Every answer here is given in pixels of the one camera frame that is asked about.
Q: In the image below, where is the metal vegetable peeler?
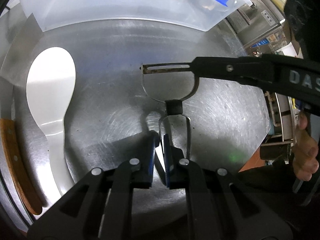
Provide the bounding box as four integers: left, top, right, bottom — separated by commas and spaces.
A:
140, 63, 200, 158

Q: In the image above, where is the white rice paddle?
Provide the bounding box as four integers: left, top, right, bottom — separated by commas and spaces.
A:
26, 47, 76, 196

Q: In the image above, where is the wooden handled metal spatula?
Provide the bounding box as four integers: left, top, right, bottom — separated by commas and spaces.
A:
1, 15, 42, 215

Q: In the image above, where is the person right hand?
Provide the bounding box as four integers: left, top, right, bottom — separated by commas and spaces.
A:
292, 112, 319, 181

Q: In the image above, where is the clear plastic storage bin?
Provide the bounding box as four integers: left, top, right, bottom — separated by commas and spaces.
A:
20, 0, 252, 31

